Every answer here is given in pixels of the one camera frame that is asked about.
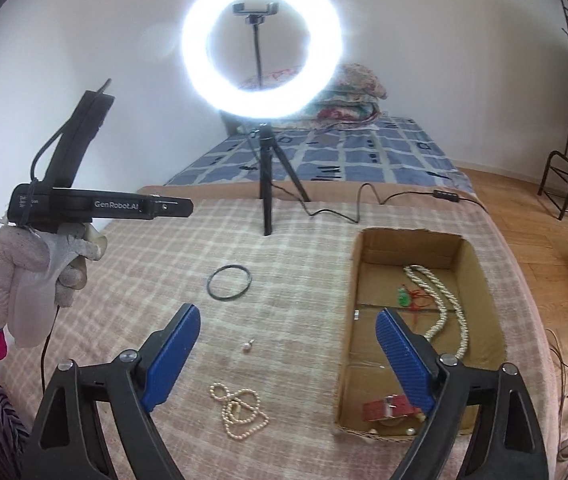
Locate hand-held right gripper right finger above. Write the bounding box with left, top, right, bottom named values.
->
left=375, top=308, right=549, bottom=480

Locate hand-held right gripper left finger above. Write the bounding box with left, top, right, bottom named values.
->
left=21, top=303, right=201, bottom=480

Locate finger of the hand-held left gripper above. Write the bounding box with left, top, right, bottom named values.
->
left=151, top=198, right=195, bottom=219

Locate brown strap wristwatch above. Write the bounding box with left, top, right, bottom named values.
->
left=361, top=394, right=417, bottom=423

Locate red string pendant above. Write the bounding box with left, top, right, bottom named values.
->
left=396, top=284, right=437, bottom=311

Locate long pearl necklace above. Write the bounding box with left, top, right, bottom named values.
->
left=404, top=264, right=469, bottom=360

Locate cardboard box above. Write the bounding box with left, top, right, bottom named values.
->
left=333, top=227, right=508, bottom=443

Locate person's left hand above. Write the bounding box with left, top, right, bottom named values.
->
left=0, top=222, right=107, bottom=349

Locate black bangle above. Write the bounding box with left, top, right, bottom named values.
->
left=207, top=264, right=253, bottom=302

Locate black tripod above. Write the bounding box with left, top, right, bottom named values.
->
left=246, top=122, right=311, bottom=237

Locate dark bed headboard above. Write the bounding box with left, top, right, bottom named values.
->
left=221, top=110, right=251, bottom=137

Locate beige plaid blanket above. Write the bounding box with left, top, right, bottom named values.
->
left=0, top=185, right=564, bottom=480

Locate dark striped cloth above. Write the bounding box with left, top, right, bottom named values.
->
left=0, top=374, right=31, bottom=480

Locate blue checked bedsheet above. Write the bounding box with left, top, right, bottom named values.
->
left=164, top=112, right=474, bottom=196

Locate black phone holder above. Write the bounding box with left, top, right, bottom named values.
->
left=233, top=1, right=279, bottom=89

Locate folded floral quilt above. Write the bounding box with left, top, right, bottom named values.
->
left=238, top=62, right=387, bottom=131

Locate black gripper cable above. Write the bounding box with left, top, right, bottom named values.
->
left=29, top=78, right=113, bottom=397

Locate white ring light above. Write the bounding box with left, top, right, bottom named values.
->
left=181, top=0, right=342, bottom=118

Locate black ring light cable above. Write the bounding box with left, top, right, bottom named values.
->
left=244, top=182, right=485, bottom=224

